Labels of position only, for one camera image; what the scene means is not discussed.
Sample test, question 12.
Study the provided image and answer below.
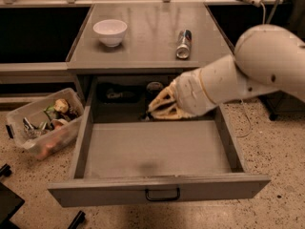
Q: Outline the clear plastic storage bin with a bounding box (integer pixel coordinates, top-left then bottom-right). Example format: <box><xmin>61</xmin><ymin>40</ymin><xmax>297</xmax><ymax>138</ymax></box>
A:
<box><xmin>7</xmin><ymin>88</ymin><xmax>84</xmax><ymax>160</ymax></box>

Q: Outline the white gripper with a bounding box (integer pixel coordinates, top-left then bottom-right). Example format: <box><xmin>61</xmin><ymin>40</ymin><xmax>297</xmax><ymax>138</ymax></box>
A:
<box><xmin>148</xmin><ymin>69</ymin><xmax>216</xmax><ymax>120</ymax></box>

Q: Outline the grey counter cabinet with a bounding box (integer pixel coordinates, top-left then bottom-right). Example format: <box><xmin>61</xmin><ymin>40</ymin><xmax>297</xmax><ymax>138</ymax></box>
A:
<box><xmin>66</xmin><ymin>2</ymin><xmax>241</xmax><ymax>103</ymax></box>

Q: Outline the silver blue can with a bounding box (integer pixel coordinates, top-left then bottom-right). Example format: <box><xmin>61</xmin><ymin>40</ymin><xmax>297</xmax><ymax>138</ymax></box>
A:
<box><xmin>176</xmin><ymin>30</ymin><xmax>192</xmax><ymax>59</ymax></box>

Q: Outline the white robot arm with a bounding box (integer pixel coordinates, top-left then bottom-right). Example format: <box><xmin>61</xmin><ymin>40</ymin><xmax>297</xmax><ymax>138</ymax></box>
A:
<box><xmin>148</xmin><ymin>24</ymin><xmax>305</xmax><ymax>120</ymax></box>

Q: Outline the white bowl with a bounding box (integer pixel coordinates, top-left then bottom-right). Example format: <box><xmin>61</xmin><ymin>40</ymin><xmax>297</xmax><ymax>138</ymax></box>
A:
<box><xmin>93</xmin><ymin>19</ymin><xmax>128</xmax><ymax>47</ymax></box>

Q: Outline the grey open drawer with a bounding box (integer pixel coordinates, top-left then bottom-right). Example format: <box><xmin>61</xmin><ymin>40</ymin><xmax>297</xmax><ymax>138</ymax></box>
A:
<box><xmin>47</xmin><ymin>76</ymin><xmax>272</xmax><ymax>208</ymax></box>

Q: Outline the black drawer handle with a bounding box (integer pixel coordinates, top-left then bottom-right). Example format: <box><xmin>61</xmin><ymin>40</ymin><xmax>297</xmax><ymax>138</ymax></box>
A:
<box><xmin>145</xmin><ymin>188</ymin><xmax>180</xmax><ymax>202</ymax></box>

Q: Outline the yellow sponge in bin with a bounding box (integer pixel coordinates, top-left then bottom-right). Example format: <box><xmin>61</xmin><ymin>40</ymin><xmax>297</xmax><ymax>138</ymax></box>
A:
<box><xmin>54</xmin><ymin>98</ymin><xmax>69</xmax><ymax>114</ymax></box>

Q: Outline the black tape roll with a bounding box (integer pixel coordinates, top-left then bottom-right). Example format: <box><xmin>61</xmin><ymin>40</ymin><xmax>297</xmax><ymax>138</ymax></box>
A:
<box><xmin>146</xmin><ymin>81</ymin><xmax>164</xmax><ymax>101</ymax></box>

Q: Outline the black bag under counter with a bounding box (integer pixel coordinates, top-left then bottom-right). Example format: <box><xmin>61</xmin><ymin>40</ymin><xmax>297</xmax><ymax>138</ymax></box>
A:
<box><xmin>96</xmin><ymin>83</ymin><xmax>143</xmax><ymax>103</ymax></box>

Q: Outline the black base lower left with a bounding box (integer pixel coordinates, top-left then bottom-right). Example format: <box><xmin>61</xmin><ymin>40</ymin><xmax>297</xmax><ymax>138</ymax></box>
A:
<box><xmin>0</xmin><ymin>164</ymin><xmax>86</xmax><ymax>229</ymax></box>

